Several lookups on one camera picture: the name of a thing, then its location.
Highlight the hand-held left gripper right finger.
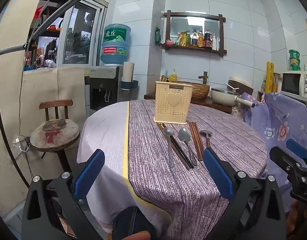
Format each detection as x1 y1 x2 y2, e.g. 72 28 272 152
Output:
203 148 286 240

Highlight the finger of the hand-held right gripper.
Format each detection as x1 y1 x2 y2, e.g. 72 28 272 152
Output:
286 139 307 162
269 146 303 173

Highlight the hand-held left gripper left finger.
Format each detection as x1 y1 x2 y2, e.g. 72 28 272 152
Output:
21 149 105 240

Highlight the small ladle with wooden handle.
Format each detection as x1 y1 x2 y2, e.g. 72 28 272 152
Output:
200 130 213 149

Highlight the shiny steel spoon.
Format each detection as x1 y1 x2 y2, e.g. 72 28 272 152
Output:
178 128 198 167

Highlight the matte grey metal spoon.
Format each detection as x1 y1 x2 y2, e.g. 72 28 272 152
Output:
163 127 175 168

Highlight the cream perforated utensil holder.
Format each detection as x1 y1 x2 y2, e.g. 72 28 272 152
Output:
153 81 194 125

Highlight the person's right hand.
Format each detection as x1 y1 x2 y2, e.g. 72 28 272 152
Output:
288 201 306 238

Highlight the purple floral cloth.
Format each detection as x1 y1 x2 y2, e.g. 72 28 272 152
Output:
240 91 307 198

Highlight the round cat print cushion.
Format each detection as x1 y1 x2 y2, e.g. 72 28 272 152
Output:
30 118 81 153

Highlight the person's leg in dark trousers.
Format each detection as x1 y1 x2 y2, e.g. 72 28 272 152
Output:
111 206 158 240

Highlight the white microwave oven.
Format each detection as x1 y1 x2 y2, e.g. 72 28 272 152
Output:
281 71 307 103

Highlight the purple striped tablecloth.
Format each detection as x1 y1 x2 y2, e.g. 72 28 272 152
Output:
77 99 268 240

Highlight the yellow wrap roll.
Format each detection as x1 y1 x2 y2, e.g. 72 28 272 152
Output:
266 61 274 93

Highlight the cream frying pan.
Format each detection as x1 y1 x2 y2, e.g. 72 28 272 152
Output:
211 87 255 108

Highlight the wooden chair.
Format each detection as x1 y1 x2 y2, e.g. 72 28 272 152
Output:
31 99 80 173

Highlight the white power strip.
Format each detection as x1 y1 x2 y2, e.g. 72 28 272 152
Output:
15 137 31 153

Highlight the brown and white rice cooker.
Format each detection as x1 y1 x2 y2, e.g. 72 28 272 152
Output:
224 76 254 97

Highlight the glass pan lid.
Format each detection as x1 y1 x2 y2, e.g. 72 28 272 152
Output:
211 87 240 96

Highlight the woven basket wash basin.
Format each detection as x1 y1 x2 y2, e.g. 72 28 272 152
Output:
174 81 210 100

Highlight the stack of green cups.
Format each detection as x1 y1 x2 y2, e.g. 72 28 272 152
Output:
289 49 301 71

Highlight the grey water dispenser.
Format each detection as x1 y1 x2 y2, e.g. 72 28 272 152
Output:
89 65 123 117

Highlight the bronze faucet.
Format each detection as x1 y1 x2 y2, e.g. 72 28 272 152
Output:
198 71 209 85

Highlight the beige cloth cover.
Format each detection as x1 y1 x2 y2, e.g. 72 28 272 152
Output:
22 66 90 140

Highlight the white paper towel roll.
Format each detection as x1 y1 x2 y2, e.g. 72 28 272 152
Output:
122 62 134 83

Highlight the blue water jug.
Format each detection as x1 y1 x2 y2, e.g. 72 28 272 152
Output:
100 24 131 66

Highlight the dark soy sauce bottle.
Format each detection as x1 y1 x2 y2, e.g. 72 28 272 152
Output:
204 29 213 49

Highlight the aluminium sliding window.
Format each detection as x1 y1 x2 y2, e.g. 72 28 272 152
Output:
57 0 109 67

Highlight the cluttered storage shelf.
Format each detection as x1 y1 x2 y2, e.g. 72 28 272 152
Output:
23 0 64 70

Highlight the yellow food bag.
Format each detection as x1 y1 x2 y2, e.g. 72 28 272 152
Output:
178 32 188 47

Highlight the black boom stand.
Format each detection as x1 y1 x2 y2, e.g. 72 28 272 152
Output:
0 0 92 190

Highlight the wooden framed mirror shelf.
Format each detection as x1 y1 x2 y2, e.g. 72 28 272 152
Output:
161 10 227 56

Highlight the blue wall holder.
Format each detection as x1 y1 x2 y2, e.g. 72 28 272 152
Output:
120 80 139 90

